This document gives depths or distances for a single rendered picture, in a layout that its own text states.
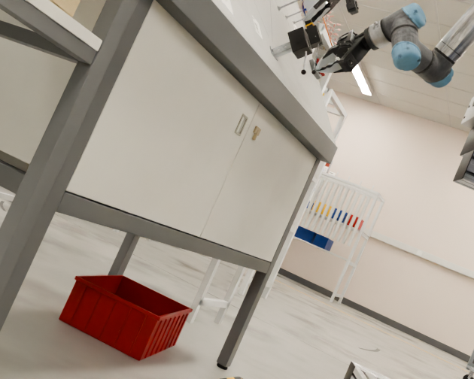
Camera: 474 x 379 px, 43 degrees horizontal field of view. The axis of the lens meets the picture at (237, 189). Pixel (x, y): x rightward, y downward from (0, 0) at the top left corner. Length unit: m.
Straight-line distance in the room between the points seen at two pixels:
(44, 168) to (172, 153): 0.42
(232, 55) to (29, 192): 0.58
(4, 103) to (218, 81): 0.48
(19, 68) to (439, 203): 9.14
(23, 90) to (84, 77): 0.23
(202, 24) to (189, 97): 0.18
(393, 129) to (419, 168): 0.80
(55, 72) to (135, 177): 0.27
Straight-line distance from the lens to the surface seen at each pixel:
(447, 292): 9.90
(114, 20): 1.06
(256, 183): 1.78
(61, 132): 1.03
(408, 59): 1.76
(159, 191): 1.38
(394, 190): 10.18
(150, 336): 1.82
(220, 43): 1.33
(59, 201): 1.16
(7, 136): 1.24
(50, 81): 1.21
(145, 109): 1.25
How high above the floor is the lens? 0.47
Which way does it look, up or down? 3 degrees up
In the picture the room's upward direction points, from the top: 24 degrees clockwise
